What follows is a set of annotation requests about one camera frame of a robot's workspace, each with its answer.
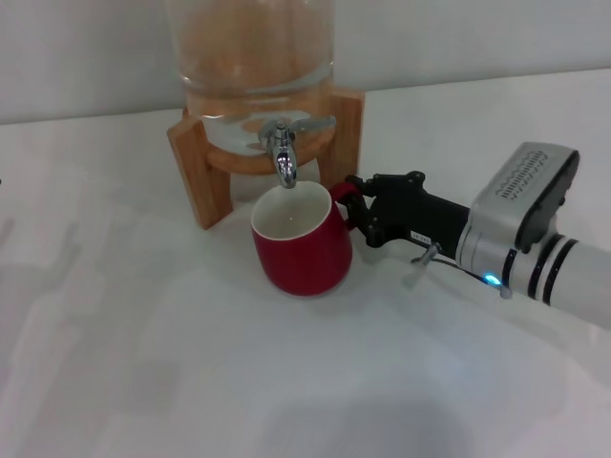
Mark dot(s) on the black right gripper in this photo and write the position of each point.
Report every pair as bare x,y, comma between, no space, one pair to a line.
410,214

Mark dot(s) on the chrome faucet with lever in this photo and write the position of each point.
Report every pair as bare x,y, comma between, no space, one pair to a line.
285,162

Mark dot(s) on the red ceramic cup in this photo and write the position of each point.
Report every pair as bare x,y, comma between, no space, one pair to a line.
301,257

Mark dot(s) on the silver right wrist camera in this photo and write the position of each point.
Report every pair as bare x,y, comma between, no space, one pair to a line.
520,186

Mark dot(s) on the wooden dispenser stand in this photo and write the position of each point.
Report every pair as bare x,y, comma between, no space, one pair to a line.
198,181

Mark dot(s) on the glass water dispenser jar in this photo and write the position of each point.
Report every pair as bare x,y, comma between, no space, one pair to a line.
253,47

